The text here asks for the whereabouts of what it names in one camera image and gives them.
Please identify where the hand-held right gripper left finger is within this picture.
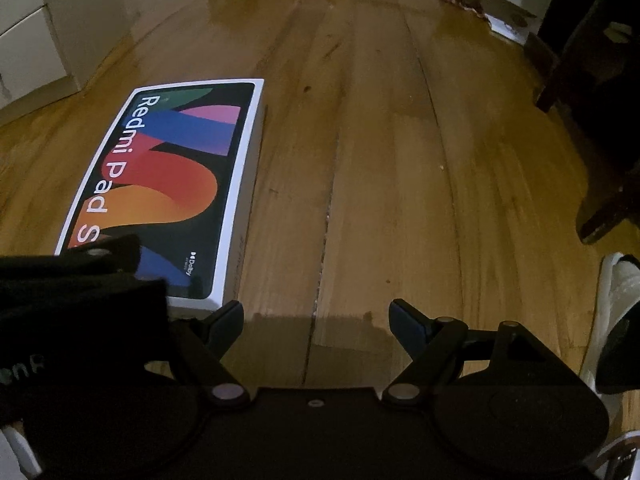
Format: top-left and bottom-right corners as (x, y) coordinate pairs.
(167, 300), (249, 407)

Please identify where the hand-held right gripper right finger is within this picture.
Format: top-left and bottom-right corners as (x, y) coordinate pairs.
(382, 298), (557, 404)

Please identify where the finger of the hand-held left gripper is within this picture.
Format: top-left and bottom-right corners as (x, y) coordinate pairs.
(55, 233), (142, 281)

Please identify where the colourful printed tablet box lid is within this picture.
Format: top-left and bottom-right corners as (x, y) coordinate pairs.
(52, 78), (266, 312)

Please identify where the white sneaker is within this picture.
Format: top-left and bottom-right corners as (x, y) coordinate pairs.
(579, 251), (640, 396)

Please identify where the beige drawer cabinet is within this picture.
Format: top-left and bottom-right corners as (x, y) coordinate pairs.
(0, 0), (132, 113)

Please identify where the dark wooden chair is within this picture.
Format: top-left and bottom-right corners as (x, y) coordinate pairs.
(534, 0), (640, 247)

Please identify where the white paper sheet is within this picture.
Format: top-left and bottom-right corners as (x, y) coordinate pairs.
(486, 14), (532, 45)

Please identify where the red patterned cloth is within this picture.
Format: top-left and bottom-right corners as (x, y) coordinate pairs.
(437, 0), (487, 20)

